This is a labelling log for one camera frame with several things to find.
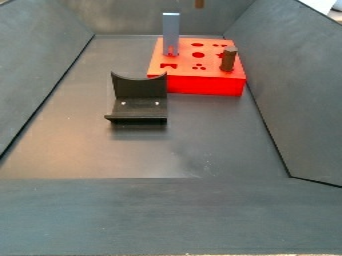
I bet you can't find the dark hexagonal peg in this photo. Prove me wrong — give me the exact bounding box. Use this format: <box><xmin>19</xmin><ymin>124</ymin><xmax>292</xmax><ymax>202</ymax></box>
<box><xmin>220</xmin><ymin>46</ymin><xmax>237</xmax><ymax>72</ymax></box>

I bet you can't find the grey rectangular peg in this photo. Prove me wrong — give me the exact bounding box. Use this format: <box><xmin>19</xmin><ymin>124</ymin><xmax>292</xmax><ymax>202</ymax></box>
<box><xmin>162</xmin><ymin>12</ymin><xmax>180</xmax><ymax>56</ymax></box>

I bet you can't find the black curved holder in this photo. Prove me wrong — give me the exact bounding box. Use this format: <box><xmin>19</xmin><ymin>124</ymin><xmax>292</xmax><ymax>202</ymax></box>
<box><xmin>104</xmin><ymin>73</ymin><xmax>168</xmax><ymax>123</ymax></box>

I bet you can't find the brown oval peg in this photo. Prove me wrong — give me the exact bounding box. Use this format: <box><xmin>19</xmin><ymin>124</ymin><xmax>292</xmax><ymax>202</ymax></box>
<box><xmin>194</xmin><ymin>0</ymin><xmax>204</xmax><ymax>9</ymax></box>

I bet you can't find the red peg board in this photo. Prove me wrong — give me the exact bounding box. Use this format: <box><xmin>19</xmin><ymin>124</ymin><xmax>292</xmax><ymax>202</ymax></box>
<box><xmin>146</xmin><ymin>38</ymin><xmax>245</xmax><ymax>96</ymax></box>

